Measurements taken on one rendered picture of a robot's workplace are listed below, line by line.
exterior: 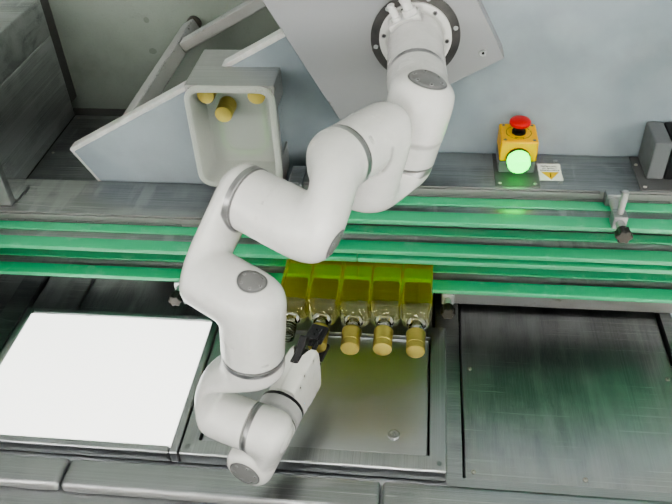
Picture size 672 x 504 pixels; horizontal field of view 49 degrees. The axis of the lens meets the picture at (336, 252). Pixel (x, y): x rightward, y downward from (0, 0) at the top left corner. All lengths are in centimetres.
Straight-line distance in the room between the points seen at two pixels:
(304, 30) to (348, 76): 12
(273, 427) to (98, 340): 62
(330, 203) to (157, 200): 81
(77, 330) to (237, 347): 76
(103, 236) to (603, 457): 105
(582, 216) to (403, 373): 44
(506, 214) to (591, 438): 43
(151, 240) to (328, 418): 51
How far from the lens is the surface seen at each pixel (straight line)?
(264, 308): 87
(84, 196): 168
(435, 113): 105
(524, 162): 142
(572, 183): 146
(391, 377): 142
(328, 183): 85
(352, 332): 131
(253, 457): 111
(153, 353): 153
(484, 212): 139
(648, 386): 154
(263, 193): 88
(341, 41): 134
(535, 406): 146
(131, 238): 155
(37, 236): 163
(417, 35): 122
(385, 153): 95
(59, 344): 161
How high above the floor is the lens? 204
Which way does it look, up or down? 49 degrees down
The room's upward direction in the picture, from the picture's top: 170 degrees counter-clockwise
